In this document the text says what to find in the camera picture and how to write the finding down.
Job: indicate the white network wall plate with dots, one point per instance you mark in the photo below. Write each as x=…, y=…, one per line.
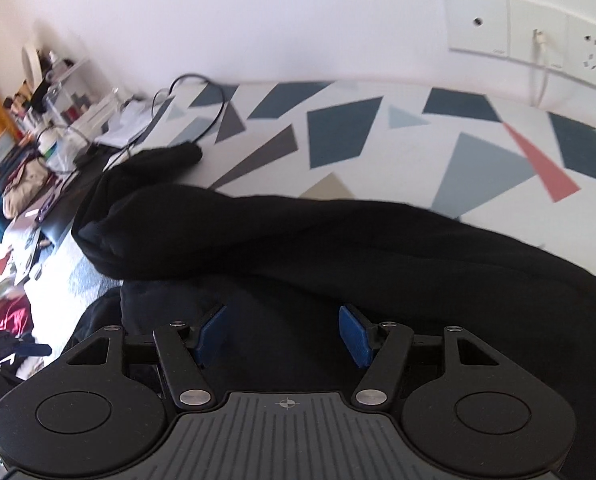
x=538, y=25

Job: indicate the dark red garment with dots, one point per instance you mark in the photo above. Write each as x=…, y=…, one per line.
x=7, y=319

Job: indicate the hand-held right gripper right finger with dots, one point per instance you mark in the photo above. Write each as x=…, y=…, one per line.
x=355, y=340

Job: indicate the geometric patterned tablecloth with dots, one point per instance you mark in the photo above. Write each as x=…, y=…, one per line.
x=378, y=160

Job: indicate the beige bag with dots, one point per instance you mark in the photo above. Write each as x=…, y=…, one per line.
x=25, y=190

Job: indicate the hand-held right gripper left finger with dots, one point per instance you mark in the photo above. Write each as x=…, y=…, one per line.
x=210, y=335

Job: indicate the white power wall socket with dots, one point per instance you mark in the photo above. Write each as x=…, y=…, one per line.
x=590, y=52

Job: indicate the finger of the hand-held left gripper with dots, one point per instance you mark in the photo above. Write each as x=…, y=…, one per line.
x=35, y=349

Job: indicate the white coaxial wall plate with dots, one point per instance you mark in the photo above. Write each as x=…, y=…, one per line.
x=478, y=22

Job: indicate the stack of white papers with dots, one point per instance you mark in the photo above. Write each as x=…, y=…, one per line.
x=122, y=125

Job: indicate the black garment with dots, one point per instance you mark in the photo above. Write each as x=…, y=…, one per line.
x=328, y=240

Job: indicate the clear plastic organiser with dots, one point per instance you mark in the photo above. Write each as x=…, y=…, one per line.
x=62, y=90

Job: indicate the white plastic container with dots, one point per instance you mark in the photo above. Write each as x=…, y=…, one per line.
x=60, y=152

